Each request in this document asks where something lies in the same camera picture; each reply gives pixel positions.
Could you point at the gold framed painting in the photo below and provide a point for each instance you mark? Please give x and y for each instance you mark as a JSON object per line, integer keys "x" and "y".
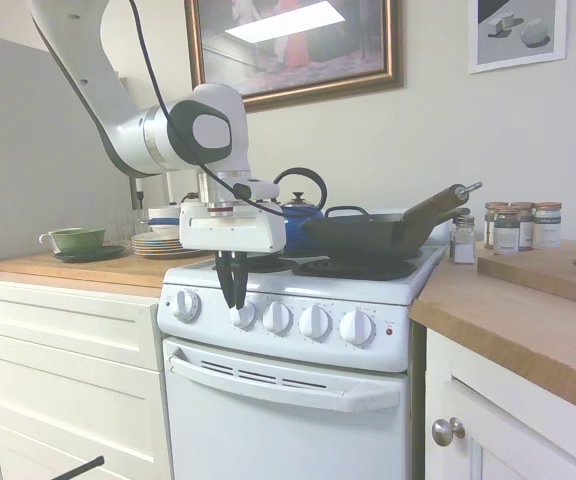
{"x": 293, "y": 45}

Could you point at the green tea cup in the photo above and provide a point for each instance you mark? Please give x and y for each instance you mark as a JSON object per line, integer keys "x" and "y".
{"x": 78, "y": 240}

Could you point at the grey cube and ball print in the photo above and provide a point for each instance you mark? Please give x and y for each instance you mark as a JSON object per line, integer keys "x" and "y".
{"x": 518, "y": 35}

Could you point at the white gold-rimmed plate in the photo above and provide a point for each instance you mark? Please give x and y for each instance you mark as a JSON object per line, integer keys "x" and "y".
{"x": 168, "y": 242}
{"x": 168, "y": 252}
{"x": 168, "y": 237}
{"x": 168, "y": 255}
{"x": 168, "y": 246}
{"x": 168, "y": 249}

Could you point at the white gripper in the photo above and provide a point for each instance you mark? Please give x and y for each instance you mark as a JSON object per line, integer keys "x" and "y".
{"x": 233, "y": 232}

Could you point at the white door cabinet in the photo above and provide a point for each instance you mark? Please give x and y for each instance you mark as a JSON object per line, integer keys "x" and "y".
{"x": 518, "y": 430}

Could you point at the white stove burner knob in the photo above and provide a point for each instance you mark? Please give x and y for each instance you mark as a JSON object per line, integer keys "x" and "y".
{"x": 277, "y": 317}
{"x": 314, "y": 321}
{"x": 356, "y": 326}
{"x": 245, "y": 317}

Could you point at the clear drinking glass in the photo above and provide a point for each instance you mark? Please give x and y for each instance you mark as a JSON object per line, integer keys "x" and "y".
{"x": 137, "y": 222}

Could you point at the dark green saucer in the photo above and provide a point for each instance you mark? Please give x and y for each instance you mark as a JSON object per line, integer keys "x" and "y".
{"x": 108, "y": 252}

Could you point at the silver cabinet knob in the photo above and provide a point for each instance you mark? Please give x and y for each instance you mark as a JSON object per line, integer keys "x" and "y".
{"x": 445, "y": 432}

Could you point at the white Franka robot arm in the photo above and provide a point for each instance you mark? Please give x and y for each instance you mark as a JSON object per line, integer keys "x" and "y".
{"x": 93, "y": 75}

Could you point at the grey refrigerator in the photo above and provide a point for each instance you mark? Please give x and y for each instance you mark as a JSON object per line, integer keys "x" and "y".
{"x": 33, "y": 150}

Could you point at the wooden cutting board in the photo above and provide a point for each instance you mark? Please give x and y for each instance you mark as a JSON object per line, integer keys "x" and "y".
{"x": 543, "y": 275}

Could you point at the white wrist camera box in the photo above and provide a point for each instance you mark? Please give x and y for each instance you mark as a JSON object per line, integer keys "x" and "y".
{"x": 263, "y": 191}

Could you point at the white bowl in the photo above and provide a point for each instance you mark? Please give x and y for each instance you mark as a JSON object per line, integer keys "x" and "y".
{"x": 165, "y": 230}
{"x": 163, "y": 211}

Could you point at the black coil burner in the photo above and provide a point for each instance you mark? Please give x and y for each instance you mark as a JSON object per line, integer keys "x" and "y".
{"x": 268, "y": 261}
{"x": 353, "y": 271}

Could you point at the white drawer cabinet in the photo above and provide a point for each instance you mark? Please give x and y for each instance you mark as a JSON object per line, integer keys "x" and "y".
{"x": 63, "y": 380}

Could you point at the white electric stove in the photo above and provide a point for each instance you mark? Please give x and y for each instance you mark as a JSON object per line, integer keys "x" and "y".
{"x": 288, "y": 295}

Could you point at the glass salt shaker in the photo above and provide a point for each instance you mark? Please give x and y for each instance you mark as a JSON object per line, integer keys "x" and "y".
{"x": 463, "y": 245}

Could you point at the glass spice jar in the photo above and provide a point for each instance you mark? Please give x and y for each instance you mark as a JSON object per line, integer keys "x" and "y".
{"x": 507, "y": 235}
{"x": 525, "y": 225}
{"x": 489, "y": 225}
{"x": 548, "y": 227}

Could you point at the white oven door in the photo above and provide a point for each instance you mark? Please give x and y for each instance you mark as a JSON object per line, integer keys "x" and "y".
{"x": 268, "y": 440}

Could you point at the white oven temperature knob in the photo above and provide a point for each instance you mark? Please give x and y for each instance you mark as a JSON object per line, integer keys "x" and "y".
{"x": 186, "y": 306}

